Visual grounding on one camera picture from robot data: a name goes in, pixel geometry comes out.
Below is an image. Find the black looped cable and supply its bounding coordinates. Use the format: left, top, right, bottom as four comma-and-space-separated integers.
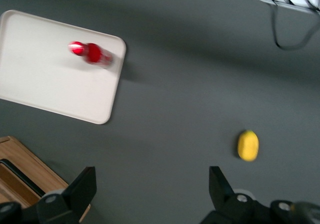
269, 0, 320, 51

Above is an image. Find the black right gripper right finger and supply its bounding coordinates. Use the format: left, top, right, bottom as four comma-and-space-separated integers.
201, 166, 256, 224

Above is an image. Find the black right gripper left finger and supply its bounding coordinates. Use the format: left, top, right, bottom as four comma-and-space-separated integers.
36, 166, 97, 224

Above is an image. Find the white rectangular tray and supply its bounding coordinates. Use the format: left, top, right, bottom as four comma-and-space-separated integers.
0, 9, 128, 125

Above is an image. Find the black drawer handle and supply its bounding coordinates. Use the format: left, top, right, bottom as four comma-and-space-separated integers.
0, 158, 46, 198

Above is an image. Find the yellow lemon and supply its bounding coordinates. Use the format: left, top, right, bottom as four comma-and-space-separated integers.
236, 130, 260, 162

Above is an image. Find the red coke bottle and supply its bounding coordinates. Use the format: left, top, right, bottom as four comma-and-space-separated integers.
67, 41, 115, 67

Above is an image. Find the wooden drawer cabinet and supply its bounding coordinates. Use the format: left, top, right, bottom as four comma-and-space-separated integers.
0, 135, 92, 223

